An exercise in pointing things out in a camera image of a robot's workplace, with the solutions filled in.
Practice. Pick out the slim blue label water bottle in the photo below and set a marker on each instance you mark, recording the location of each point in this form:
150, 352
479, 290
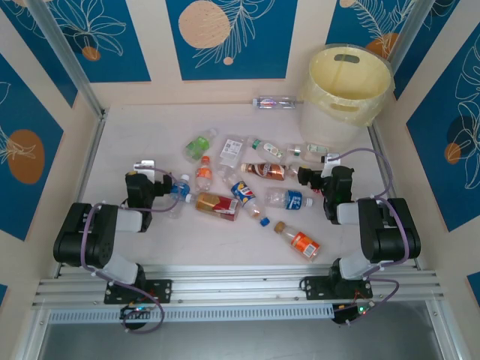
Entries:
179, 190

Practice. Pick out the green band nutrition label bottle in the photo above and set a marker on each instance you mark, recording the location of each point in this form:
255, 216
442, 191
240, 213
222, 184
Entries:
317, 149

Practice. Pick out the brown label drink bottle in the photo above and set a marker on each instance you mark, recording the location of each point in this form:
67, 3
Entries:
266, 171

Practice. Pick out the green band flower label bottle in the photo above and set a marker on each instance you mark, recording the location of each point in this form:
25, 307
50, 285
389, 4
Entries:
270, 149

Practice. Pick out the green label clear bottle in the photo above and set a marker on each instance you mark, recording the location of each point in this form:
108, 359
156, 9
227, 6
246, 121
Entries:
197, 145

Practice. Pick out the red gold label tea bottle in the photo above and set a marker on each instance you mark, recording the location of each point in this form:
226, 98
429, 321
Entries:
217, 204

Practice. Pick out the blue bottle cap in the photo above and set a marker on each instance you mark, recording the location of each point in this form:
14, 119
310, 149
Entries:
264, 221

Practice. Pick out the brown cap orange label bottle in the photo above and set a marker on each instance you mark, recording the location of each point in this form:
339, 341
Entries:
305, 243

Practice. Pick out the blue Pepsi bottle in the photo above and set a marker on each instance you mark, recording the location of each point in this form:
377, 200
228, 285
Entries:
243, 193

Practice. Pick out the clear bottle white barcode label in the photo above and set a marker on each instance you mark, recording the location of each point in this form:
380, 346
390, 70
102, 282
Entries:
230, 149

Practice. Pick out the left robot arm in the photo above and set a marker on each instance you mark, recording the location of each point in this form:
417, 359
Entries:
82, 240

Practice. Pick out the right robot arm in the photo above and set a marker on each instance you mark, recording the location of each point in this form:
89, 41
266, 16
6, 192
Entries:
390, 232

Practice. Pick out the clear Ganten water bottle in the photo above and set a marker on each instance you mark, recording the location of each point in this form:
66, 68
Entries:
273, 102

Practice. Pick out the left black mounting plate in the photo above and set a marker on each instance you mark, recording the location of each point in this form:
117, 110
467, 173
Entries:
161, 290

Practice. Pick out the black mounting plate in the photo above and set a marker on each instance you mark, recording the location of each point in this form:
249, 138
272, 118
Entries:
315, 287
161, 290

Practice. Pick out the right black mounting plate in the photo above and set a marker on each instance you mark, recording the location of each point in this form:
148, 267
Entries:
315, 287

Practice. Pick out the cream plastic bucket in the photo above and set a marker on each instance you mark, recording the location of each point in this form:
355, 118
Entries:
352, 75

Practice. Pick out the left circuit board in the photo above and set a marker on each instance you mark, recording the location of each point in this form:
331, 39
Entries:
137, 309

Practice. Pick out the circuit board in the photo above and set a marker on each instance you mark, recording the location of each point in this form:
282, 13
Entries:
360, 310
137, 309

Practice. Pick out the right circuit board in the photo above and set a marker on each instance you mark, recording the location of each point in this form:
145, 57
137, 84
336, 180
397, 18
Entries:
360, 310

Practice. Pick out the grey metal sheet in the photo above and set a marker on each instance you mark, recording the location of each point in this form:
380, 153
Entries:
240, 341

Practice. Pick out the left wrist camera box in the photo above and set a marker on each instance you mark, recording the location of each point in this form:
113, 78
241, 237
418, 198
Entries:
144, 165

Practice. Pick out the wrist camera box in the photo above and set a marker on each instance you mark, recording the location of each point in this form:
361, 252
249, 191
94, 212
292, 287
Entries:
332, 159
144, 165

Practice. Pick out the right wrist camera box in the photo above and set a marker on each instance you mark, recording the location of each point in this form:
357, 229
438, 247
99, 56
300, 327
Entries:
332, 159

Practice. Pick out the left aluminium side rail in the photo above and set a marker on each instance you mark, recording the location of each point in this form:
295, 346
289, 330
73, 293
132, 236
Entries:
92, 150

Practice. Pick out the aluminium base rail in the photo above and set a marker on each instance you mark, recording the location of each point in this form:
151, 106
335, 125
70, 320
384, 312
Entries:
232, 281

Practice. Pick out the left aluminium corner post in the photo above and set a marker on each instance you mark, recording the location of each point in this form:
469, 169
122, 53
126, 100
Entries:
69, 56

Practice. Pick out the aluminium corner post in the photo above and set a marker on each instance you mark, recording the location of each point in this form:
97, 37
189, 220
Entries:
69, 56
408, 30

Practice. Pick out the right aluminium corner post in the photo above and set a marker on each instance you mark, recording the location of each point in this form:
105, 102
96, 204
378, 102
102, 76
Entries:
408, 30

